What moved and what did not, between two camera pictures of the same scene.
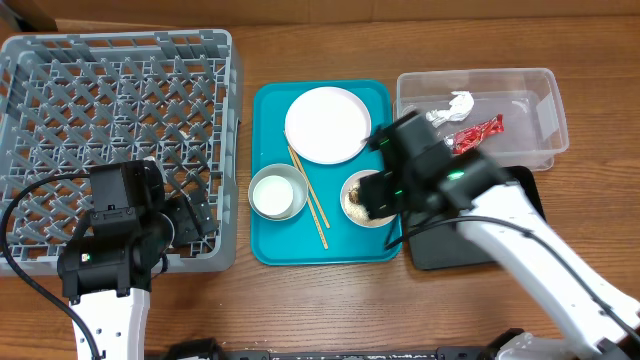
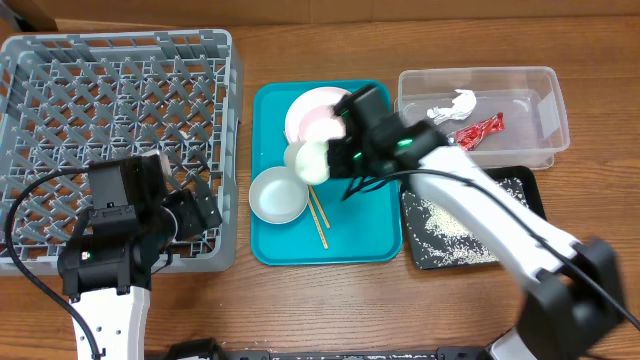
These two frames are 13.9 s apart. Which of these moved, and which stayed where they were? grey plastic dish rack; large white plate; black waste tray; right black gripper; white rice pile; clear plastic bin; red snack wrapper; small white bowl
Moved: white rice pile; small white bowl; right black gripper
Stayed: large white plate; red snack wrapper; clear plastic bin; black waste tray; grey plastic dish rack
